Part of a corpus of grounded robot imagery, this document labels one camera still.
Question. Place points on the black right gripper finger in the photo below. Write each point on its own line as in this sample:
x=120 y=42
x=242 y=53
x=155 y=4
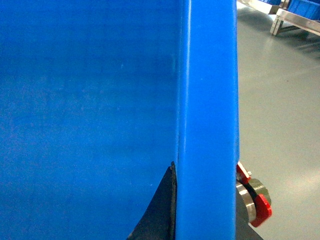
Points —
x=159 y=219

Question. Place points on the large blue plastic crate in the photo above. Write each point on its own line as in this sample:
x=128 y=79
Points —
x=98 y=98

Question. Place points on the metal shelf rack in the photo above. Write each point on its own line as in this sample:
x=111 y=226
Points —
x=284 y=20

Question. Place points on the blue crate on far shelf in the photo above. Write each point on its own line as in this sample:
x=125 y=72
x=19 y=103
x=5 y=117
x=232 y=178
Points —
x=309 y=9

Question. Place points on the red and steel wheel caster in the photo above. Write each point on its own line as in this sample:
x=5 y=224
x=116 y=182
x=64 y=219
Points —
x=253 y=201

